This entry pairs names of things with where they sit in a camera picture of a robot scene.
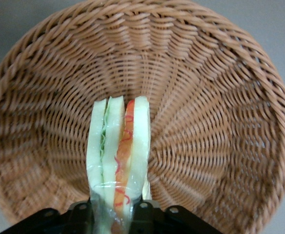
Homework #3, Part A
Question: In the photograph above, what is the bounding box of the triangular sandwich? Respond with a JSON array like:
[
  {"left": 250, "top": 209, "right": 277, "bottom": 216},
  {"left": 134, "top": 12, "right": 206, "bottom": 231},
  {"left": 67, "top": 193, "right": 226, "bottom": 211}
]
[{"left": 86, "top": 96, "right": 151, "bottom": 234}]

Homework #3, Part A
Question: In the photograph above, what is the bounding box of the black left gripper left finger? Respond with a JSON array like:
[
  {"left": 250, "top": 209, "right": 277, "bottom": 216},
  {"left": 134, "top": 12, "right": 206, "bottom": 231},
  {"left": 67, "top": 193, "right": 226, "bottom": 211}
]
[{"left": 0, "top": 201, "right": 94, "bottom": 234}]

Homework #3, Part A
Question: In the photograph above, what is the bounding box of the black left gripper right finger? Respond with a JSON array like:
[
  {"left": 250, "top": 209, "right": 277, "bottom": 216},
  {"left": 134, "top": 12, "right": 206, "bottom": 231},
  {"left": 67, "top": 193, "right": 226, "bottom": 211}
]
[{"left": 132, "top": 200, "right": 223, "bottom": 234}]

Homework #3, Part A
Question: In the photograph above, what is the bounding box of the round brown wicker basket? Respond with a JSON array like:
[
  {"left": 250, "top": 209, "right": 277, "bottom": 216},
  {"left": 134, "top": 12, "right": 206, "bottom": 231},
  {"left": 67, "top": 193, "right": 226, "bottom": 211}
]
[{"left": 0, "top": 0, "right": 285, "bottom": 234}]

